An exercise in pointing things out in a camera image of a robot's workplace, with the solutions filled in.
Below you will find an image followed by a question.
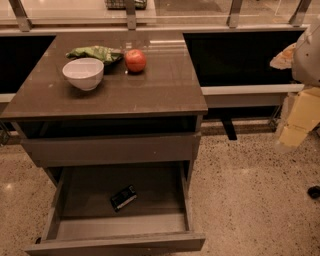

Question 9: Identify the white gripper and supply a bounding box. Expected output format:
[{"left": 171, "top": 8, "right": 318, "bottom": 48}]
[{"left": 270, "top": 43, "right": 320, "bottom": 153}]

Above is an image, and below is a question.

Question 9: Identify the dark rxbar blueberry wrapper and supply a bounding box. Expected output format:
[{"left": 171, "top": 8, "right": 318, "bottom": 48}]
[{"left": 110, "top": 185, "right": 137, "bottom": 212}]

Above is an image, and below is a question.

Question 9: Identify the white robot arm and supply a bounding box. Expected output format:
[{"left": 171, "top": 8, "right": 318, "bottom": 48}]
[{"left": 270, "top": 16, "right": 320, "bottom": 152}]

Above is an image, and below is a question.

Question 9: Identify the closed top drawer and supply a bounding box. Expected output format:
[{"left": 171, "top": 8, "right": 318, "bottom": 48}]
[{"left": 21, "top": 133, "right": 201, "bottom": 168}]

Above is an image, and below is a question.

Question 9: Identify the grey drawer cabinet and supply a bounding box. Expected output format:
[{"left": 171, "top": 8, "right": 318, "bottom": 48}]
[{"left": 0, "top": 30, "right": 209, "bottom": 256}]

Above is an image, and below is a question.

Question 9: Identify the open middle drawer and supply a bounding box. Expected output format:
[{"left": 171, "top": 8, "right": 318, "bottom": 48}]
[{"left": 25, "top": 162, "right": 205, "bottom": 256}]

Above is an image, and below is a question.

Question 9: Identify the black object on floor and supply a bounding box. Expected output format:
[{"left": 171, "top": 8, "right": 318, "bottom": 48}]
[{"left": 307, "top": 186, "right": 320, "bottom": 199}]

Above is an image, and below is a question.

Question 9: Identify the red apple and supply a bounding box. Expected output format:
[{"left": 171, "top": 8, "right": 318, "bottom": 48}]
[{"left": 125, "top": 49, "right": 146, "bottom": 73}]

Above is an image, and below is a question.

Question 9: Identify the green chip bag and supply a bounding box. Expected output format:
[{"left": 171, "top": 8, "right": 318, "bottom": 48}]
[{"left": 66, "top": 46, "right": 124, "bottom": 65}]

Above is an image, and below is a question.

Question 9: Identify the white ceramic bowl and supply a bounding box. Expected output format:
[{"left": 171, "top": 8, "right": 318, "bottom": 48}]
[{"left": 62, "top": 58, "right": 104, "bottom": 91}]

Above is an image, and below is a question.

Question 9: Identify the metal railing with glass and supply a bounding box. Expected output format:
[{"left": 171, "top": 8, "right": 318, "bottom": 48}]
[{"left": 0, "top": 0, "right": 320, "bottom": 32}]

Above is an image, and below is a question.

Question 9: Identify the wire basket behind glass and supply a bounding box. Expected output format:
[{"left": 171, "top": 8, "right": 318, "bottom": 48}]
[{"left": 104, "top": 0, "right": 148, "bottom": 10}]

